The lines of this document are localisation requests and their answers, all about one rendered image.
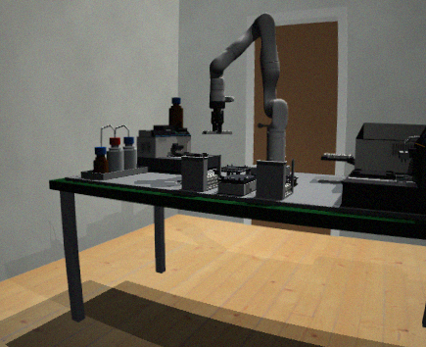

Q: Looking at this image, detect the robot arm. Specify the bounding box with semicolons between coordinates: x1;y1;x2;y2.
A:
210;13;288;162

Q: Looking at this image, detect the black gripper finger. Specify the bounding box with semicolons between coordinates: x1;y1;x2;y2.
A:
211;111;217;131
213;110;224;133

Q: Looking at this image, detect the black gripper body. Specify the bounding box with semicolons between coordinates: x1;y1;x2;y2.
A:
210;101;225;118

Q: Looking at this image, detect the brown glass bottle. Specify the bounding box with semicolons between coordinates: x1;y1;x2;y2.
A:
168;108;183;127
93;161;109;174

